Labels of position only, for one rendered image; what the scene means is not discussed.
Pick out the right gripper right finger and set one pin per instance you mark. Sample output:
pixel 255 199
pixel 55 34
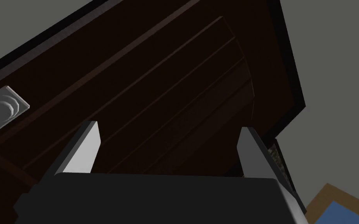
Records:
pixel 254 155

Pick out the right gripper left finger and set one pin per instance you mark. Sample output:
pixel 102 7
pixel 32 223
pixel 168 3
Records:
pixel 81 152

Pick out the dark brown door leaf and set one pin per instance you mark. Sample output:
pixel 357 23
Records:
pixel 154 81

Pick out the wood-framed blue picture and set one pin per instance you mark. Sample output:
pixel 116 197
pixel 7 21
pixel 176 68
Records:
pixel 343 208

